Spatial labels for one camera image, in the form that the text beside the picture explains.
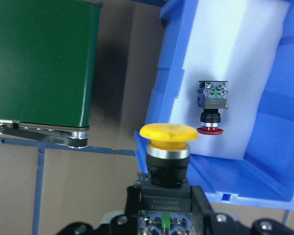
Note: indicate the green conveyor belt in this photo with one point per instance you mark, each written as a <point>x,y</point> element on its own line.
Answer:
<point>47,58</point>

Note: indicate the right blue plastic bin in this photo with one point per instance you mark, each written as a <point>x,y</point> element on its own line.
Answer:
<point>264,177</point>

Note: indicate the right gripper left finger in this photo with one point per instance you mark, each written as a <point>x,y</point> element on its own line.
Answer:
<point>128,222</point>

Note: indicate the yellow push button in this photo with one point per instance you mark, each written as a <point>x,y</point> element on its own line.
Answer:
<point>165,197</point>

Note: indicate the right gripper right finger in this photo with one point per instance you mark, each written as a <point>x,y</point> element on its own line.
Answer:
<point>204,220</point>

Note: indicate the red push button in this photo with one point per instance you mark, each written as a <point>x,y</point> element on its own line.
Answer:
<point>212,96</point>

